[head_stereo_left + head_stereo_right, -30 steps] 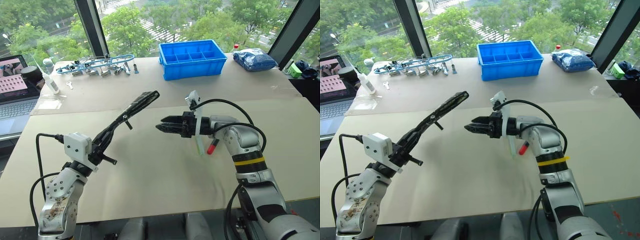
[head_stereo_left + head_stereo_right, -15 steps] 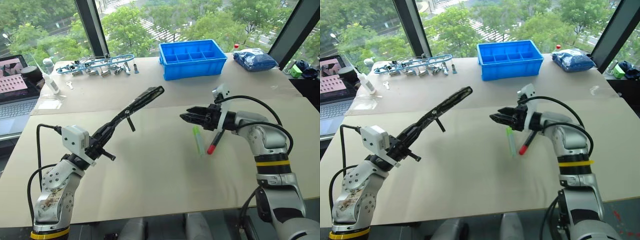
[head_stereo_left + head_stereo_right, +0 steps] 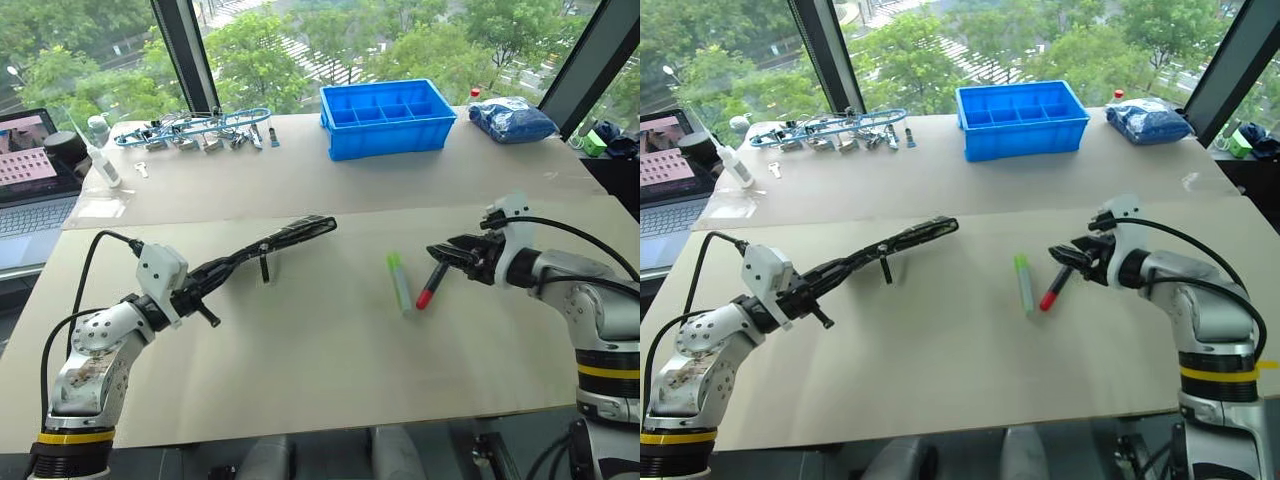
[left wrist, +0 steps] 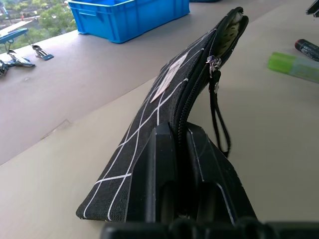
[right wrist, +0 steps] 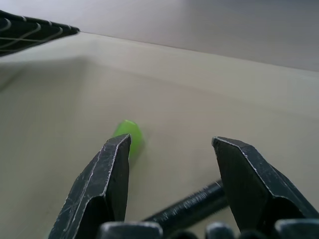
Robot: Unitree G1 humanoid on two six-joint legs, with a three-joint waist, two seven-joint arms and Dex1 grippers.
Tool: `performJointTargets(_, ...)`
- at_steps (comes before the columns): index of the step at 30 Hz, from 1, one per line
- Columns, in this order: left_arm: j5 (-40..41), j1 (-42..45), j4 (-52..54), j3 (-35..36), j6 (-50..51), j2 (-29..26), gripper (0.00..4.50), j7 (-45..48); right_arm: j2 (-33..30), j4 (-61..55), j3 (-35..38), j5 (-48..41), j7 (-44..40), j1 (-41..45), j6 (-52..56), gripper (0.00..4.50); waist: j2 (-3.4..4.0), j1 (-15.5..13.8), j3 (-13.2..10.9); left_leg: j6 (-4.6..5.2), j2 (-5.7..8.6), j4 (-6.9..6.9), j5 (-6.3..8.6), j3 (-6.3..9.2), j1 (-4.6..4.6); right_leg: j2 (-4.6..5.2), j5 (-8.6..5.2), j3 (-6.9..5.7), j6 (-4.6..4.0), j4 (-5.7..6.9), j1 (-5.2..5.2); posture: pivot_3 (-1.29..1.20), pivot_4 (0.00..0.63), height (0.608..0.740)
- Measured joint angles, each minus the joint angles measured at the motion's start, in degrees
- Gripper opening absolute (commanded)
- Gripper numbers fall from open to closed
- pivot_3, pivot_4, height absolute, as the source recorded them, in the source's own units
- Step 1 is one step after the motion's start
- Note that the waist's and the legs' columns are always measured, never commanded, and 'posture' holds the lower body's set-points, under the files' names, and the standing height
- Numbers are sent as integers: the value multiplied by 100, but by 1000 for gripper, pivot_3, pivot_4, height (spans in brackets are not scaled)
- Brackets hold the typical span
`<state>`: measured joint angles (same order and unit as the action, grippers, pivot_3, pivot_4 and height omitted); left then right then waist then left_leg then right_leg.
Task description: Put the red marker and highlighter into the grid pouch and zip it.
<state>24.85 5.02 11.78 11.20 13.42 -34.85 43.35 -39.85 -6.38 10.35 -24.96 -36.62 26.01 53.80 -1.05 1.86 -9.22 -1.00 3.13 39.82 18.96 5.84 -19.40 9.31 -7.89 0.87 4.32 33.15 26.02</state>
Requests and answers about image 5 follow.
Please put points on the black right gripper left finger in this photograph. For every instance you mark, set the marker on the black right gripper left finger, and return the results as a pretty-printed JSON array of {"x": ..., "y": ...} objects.
[{"x": 99, "y": 184}]

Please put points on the black barrel marker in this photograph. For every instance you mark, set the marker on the black barrel marker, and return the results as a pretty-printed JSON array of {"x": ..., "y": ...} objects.
[{"x": 189, "y": 206}]

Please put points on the green highlighter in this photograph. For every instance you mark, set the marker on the green highlighter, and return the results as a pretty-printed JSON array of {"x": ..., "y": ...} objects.
[{"x": 133, "y": 139}]

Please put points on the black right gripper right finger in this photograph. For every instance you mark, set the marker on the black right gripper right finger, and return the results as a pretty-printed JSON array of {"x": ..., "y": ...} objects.
[{"x": 254, "y": 184}]

